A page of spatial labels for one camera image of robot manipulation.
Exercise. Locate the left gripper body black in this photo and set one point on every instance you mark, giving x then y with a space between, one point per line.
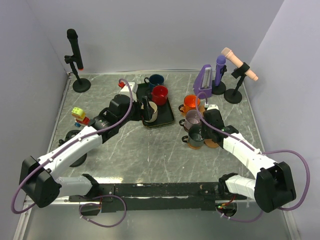
137 114

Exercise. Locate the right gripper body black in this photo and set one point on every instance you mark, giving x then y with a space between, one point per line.
206 130

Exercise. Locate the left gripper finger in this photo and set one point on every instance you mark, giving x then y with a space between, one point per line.
145 102
147 113

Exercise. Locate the cream mug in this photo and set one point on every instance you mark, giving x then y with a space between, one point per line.
154 114

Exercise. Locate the lilac mug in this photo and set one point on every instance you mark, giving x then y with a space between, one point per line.
191 119

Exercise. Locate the light wood coaster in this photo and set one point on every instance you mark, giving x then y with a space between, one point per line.
211 144
194 147

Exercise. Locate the dark green mug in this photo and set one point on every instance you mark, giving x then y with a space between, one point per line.
194 137

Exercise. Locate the orange mug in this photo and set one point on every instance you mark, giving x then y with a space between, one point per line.
189 103

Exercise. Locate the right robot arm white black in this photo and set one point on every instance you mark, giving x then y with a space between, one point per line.
272 185

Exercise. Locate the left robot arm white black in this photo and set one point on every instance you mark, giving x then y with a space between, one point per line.
41 178

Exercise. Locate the red mug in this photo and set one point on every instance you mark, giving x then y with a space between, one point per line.
159 95

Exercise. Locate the black serving tray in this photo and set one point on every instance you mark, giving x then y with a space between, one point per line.
165 113

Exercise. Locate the blue mug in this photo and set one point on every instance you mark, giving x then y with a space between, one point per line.
154 81

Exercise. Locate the purple microphone black stand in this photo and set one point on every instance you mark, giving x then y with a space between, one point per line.
221 88

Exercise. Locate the purple metronome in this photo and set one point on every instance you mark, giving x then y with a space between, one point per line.
204 82

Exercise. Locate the colourful toy block figure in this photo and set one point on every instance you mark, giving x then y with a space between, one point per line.
80 117

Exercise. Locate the left black microphone stand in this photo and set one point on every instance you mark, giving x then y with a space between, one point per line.
80 85

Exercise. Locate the black round stand base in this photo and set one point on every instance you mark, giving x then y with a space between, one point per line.
73 150

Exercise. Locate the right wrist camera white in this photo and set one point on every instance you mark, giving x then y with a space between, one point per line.
208 106

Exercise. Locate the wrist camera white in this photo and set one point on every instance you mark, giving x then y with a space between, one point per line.
125 88
208 106

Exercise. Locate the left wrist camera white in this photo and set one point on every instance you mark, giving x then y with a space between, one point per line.
125 88

